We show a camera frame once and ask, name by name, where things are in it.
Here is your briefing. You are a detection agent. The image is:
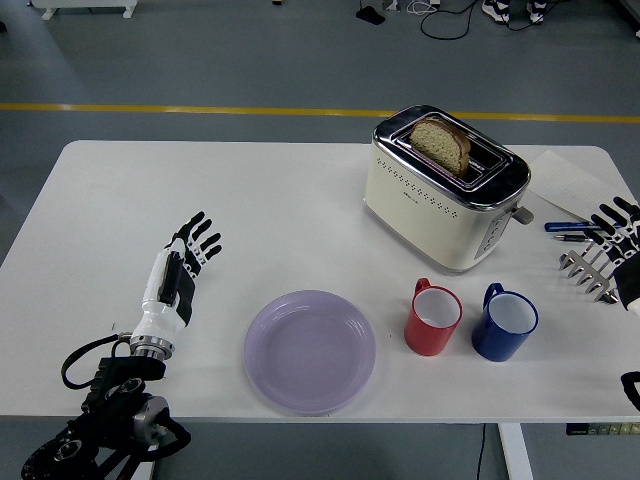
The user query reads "white paper sheet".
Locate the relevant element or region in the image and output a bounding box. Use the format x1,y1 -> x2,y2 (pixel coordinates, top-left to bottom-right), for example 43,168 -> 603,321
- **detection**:
527,149 -> 640,231

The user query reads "table height control panel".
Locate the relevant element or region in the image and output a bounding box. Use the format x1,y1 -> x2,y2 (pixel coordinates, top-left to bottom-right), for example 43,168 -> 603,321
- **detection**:
565,422 -> 640,436

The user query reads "black floor cable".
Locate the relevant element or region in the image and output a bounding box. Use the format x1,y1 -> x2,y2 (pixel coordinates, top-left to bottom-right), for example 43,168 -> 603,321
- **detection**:
419,0 -> 551,40

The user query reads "white furniture base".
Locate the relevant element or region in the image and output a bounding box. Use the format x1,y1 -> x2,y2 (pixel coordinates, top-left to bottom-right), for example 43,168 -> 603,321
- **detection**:
29,0 -> 139,20

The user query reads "brown bread slice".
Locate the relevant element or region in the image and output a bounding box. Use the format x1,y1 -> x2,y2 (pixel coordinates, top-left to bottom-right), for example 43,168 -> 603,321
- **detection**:
408,117 -> 472,177

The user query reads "blue pen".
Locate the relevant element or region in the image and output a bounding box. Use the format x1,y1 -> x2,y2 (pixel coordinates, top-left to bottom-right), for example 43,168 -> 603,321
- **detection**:
543,220 -> 602,233

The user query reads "purple plastic plate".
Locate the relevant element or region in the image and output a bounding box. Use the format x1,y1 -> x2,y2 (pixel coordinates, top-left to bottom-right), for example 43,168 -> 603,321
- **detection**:
243,289 -> 377,417

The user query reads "thin black cable under table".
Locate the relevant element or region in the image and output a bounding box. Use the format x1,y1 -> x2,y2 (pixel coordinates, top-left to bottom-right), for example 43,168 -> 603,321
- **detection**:
472,423 -> 487,480

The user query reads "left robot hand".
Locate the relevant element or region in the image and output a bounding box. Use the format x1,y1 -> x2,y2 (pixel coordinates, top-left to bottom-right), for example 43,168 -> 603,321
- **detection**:
130,210 -> 223,346

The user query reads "red enamel mug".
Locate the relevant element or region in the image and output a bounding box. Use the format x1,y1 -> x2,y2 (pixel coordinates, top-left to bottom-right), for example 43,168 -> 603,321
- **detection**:
403,277 -> 464,358

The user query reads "silver metal toast rack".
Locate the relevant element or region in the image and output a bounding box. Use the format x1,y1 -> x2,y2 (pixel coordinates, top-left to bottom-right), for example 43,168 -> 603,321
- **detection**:
558,242 -> 621,305

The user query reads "cream and chrome toaster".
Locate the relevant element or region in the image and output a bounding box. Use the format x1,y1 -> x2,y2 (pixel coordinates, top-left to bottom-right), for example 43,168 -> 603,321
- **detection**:
363,103 -> 535,275

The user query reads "blue enamel mug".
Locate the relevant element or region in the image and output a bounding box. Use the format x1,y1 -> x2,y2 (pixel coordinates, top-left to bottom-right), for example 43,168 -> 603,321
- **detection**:
470,282 -> 540,363

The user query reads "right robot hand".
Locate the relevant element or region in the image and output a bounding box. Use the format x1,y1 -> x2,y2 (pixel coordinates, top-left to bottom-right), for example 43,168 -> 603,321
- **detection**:
589,196 -> 640,316

